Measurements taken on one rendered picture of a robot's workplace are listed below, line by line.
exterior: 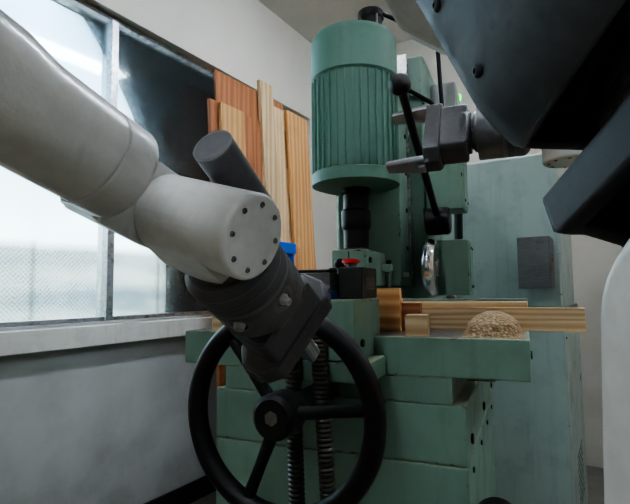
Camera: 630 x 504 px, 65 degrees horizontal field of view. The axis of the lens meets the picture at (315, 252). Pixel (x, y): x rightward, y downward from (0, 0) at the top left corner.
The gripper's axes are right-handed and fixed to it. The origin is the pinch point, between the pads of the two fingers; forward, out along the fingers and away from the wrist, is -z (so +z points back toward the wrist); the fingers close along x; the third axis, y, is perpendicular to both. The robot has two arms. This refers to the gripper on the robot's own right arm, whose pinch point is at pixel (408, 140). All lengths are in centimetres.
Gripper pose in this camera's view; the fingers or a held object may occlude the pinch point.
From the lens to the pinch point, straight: 84.4
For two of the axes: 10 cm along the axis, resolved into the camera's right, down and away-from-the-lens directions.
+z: 9.2, -0.4, -3.9
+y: 3.5, 5.0, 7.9
